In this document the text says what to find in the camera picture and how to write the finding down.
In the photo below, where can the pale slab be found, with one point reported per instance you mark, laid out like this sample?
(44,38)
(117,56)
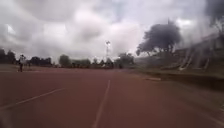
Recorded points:
(152,79)

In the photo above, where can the low concrete wall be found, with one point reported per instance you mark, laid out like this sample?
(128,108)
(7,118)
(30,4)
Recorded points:
(193,80)

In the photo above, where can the floodlight pole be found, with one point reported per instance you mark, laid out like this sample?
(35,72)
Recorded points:
(108,50)

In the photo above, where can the person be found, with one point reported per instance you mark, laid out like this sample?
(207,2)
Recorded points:
(21,62)

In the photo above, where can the tall trees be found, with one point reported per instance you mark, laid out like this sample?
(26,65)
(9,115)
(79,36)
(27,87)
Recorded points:
(216,11)

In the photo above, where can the large dark tree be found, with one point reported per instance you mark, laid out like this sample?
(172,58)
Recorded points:
(161,36)

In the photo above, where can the row of distant trees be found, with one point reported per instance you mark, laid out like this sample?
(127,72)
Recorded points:
(66,61)

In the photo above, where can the building with slanted supports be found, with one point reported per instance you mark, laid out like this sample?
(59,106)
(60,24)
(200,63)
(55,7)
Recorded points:
(203,53)

